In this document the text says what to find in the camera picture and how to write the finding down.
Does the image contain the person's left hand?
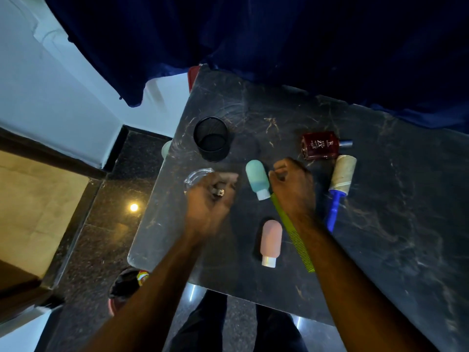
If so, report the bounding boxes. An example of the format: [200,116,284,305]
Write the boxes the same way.
[184,173,239,237]

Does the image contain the teal travel bottle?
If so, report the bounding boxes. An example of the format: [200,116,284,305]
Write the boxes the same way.
[245,160,272,201]

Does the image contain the person's left forearm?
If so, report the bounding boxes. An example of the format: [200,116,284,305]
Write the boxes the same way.
[82,227,220,352]

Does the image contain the person's right forearm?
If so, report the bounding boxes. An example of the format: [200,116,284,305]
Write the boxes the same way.
[291,212,440,352]

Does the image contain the person's right hand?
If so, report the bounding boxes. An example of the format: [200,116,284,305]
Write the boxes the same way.
[268,157,317,225]

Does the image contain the person's leg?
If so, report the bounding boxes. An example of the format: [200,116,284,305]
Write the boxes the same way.
[254,304,309,352]
[169,289,228,352]

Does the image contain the pink travel bottle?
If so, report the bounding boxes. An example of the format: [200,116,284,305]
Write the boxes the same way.
[260,220,283,269]

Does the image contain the person's left leg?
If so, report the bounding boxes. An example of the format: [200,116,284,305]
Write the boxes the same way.
[169,289,228,352]

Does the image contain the dark blue curtain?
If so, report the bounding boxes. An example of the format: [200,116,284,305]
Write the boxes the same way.
[42,0,469,134]

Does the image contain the clear glass bottle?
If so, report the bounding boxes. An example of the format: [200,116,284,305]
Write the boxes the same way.
[183,168,226,198]

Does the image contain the red perfume bottle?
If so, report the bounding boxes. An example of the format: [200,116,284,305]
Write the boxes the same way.
[301,131,354,161]

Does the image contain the tan wooden door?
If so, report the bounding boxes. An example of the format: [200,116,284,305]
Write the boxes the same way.
[0,148,92,290]

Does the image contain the black mesh pen cup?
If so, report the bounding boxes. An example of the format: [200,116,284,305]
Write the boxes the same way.
[193,116,232,163]

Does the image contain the blue handled lint roller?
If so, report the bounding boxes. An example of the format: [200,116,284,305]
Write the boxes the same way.
[325,154,358,233]

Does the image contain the person's right leg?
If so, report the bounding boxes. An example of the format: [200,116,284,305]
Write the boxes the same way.
[254,304,309,352]

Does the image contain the dark waste bin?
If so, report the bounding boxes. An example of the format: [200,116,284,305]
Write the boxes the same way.
[108,267,151,316]

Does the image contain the red plastic chair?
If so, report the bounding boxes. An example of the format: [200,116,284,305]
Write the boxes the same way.
[188,65,202,93]

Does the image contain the green plastic comb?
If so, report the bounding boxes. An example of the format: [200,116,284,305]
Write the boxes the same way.
[270,193,316,274]

